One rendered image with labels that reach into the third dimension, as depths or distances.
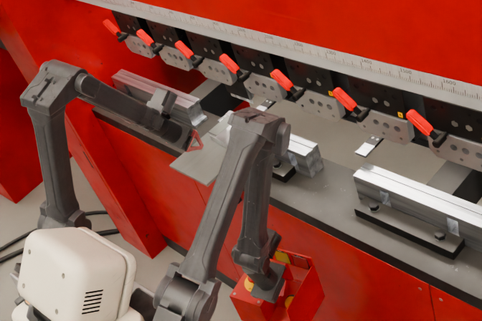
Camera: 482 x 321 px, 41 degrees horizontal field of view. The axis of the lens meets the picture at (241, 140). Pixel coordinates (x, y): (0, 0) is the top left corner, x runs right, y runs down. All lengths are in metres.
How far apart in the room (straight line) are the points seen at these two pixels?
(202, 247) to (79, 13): 1.52
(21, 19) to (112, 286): 1.40
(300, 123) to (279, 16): 2.08
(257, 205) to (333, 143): 2.01
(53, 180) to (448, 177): 1.05
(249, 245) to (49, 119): 0.53
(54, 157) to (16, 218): 2.53
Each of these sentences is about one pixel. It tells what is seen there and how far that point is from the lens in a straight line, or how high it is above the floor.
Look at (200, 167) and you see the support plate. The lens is 1.92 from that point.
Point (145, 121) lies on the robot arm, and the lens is 1.66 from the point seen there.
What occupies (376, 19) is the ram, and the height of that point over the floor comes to 1.51.
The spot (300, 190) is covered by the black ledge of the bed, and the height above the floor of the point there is 0.88.
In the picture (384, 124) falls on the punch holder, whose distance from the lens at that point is 1.52.
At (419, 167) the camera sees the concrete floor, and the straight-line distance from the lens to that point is 3.16.
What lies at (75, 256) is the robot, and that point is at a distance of 1.26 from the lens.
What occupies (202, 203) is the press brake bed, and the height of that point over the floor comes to 0.61.
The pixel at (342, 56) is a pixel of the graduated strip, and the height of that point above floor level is 1.39.
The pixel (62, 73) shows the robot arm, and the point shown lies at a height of 1.60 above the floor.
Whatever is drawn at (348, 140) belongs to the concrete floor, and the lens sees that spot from 3.39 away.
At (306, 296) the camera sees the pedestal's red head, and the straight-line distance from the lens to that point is 1.81.
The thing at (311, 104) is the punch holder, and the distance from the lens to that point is 1.65.
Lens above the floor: 2.18
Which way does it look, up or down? 37 degrees down
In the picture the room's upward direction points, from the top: 21 degrees counter-clockwise
